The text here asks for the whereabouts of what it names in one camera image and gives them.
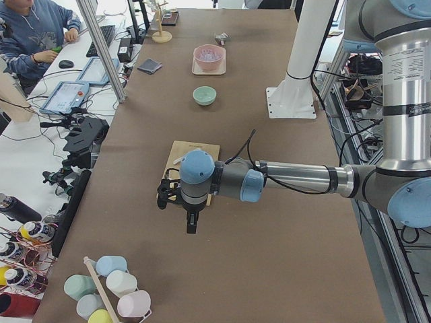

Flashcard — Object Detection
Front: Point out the black water bottle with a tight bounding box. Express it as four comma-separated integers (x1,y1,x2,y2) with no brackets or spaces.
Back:
1,193,42,223

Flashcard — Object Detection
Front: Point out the black computer mouse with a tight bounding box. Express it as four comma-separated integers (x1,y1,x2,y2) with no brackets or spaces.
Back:
58,60,74,69

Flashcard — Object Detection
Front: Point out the far teach pendant tablet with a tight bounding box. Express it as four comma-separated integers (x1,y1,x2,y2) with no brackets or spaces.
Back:
76,57,109,86

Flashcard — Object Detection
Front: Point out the wooden cup tree stand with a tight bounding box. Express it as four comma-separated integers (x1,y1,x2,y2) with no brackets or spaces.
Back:
150,0,172,44

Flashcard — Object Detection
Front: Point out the yellow cup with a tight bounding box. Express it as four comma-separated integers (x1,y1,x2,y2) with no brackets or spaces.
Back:
88,309,112,323

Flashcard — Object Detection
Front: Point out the white ceramic spoon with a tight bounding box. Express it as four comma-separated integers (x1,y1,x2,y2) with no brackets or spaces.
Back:
172,156,183,165

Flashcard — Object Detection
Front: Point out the pink bowl of ice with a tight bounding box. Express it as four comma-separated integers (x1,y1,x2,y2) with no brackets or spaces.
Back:
193,44,226,71

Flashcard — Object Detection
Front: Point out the mint green bowl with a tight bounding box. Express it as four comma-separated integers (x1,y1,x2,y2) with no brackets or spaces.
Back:
193,86,217,106

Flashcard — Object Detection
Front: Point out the cream serving tray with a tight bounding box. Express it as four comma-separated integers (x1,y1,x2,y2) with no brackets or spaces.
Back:
191,48,226,75

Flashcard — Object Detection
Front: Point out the grey cup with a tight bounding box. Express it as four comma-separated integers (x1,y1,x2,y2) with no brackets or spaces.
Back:
76,294,105,320

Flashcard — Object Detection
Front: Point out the aluminium frame post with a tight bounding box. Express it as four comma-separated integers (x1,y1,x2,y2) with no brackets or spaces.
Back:
76,0,126,104

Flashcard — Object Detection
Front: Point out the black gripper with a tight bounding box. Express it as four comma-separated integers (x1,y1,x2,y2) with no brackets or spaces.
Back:
157,179,199,234

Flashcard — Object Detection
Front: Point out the person in blue hoodie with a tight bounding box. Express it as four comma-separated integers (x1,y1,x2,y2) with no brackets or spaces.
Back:
1,0,81,94

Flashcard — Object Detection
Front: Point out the bamboo cutting board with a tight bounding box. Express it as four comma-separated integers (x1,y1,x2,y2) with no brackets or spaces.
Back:
156,140,221,207

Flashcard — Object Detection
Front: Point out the grey folded cloth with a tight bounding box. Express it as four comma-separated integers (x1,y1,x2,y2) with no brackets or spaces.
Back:
137,59,163,75

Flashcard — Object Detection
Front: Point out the black keyboard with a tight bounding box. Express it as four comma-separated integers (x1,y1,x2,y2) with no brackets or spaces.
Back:
86,25,117,58

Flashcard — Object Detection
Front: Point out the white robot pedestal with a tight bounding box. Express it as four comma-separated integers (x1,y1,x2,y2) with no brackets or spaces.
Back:
266,0,338,119

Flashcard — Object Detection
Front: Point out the teach pendant tablet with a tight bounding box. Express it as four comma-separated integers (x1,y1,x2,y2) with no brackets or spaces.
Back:
39,81,90,115
76,57,109,86

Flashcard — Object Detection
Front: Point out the white cup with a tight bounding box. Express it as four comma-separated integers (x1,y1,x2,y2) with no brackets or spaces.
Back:
106,270,137,298

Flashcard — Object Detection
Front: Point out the green cup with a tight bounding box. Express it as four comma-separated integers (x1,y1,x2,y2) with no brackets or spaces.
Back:
63,275,96,301

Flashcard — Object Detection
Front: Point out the light blue cup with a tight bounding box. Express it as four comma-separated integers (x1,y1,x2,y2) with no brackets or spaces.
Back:
96,256,127,277

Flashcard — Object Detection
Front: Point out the metal ice scoop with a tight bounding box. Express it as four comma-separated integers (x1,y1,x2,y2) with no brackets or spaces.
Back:
214,32,229,46

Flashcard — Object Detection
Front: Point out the pink cup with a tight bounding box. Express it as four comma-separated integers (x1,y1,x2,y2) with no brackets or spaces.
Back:
117,290,152,318

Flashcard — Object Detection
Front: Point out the near teach pendant tablet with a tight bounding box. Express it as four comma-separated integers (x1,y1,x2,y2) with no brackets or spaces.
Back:
39,81,90,115

